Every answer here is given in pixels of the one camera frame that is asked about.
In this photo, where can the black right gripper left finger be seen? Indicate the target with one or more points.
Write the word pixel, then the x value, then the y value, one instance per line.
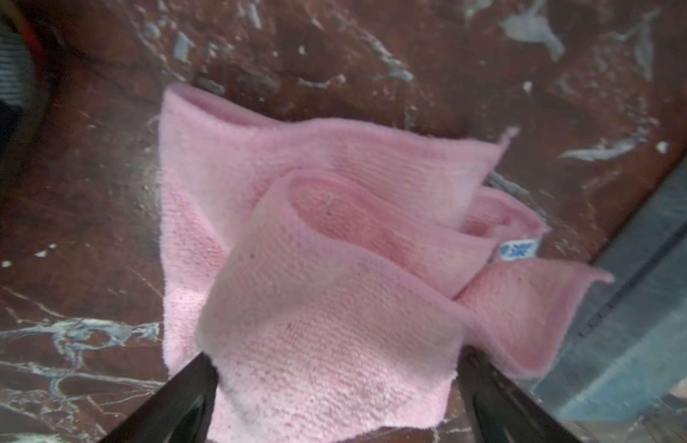
pixel 179 412

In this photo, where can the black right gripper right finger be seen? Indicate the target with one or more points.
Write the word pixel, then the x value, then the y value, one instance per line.
pixel 498 410

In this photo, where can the pink microfibre cloth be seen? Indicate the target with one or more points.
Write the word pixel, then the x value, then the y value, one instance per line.
pixel 333 270

